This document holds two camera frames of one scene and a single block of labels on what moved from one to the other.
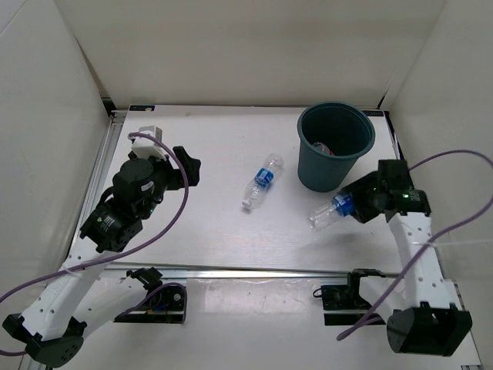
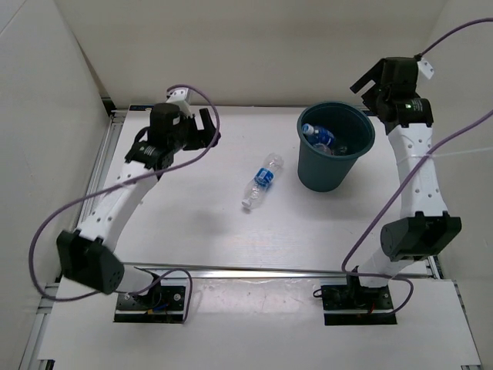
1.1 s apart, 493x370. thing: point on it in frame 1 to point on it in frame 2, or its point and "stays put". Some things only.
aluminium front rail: [240, 271] stays put
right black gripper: [361, 212] to [374, 74]
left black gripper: [193, 165] to [204, 137]
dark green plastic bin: [347, 129] stays put
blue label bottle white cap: [262, 180] stays put
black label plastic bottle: [323, 147] to [340, 150]
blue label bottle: [341, 205] to [320, 136]
